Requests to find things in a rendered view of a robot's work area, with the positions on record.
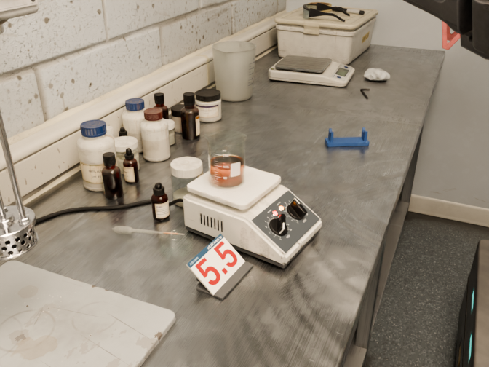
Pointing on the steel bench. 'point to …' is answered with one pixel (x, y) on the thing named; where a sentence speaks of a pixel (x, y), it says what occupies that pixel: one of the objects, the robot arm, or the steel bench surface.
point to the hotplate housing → (241, 226)
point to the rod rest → (347, 140)
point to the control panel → (297, 230)
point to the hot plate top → (231, 198)
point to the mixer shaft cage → (14, 214)
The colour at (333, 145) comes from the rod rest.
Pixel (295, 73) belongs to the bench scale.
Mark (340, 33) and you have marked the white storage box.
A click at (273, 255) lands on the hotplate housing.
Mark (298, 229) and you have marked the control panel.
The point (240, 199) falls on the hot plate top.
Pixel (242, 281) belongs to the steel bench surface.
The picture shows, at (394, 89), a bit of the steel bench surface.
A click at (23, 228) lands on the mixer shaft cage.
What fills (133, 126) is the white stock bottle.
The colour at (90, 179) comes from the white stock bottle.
